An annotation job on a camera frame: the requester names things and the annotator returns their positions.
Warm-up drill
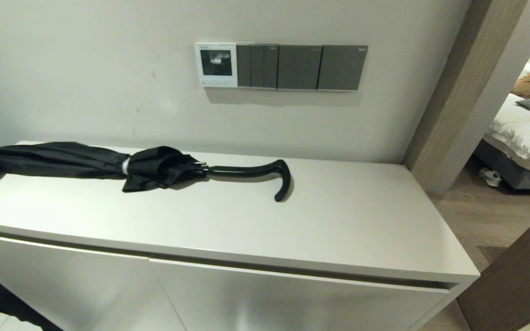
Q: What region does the white wall thermostat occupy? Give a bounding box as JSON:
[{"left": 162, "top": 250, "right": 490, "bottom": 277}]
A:
[{"left": 194, "top": 43, "right": 239, "bottom": 88}]

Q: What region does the black umbrella with curved handle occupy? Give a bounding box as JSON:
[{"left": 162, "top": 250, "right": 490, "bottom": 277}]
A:
[{"left": 0, "top": 141, "right": 292, "bottom": 203}]

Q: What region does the white sideboard cabinet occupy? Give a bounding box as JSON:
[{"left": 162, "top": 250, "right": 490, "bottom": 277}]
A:
[{"left": 0, "top": 140, "right": 481, "bottom": 331}]

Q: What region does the white bed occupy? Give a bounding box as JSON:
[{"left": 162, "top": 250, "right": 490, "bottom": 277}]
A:
[{"left": 484, "top": 92, "right": 530, "bottom": 177}]

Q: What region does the white cabinet door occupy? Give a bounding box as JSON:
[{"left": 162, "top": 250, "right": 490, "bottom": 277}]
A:
[
  {"left": 149, "top": 258, "right": 450, "bottom": 331},
  {"left": 0, "top": 232, "right": 187, "bottom": 331}
]

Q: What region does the wood veneer door frame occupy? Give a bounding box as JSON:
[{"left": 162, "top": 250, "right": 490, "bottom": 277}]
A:
[{"left": 402, "top": 0, "right": 530, "bottom": 196}]

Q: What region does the grey triple rocker wall switch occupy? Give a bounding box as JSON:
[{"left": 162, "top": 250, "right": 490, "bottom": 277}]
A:
[{"left": 236, "top": 44, "right": 279, "bottom": 89}]

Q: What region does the white slipper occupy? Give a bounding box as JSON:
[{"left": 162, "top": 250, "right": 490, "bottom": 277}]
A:
[{"left": 478, "top": 167, "right": 503, "bottom": 188}]

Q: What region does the grey single rocker wall switch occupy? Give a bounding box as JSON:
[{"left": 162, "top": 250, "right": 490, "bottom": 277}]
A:
[
  {"left": 277, "top": 45, "right": 323, "bottom": 91},
  {"left": 317, "top": 45, "right": 369, "bottom": 91}
]

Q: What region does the dark grey bed base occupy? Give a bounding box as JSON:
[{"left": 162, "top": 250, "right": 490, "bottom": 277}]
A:
[{"left": 473, "top": 139, "right": 530, "bottom": 192}]

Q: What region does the dark brown wooden door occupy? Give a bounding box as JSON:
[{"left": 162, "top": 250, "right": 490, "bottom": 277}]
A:
[{"left": 457, "top": 199, "right": 530, "bottom": 331}]

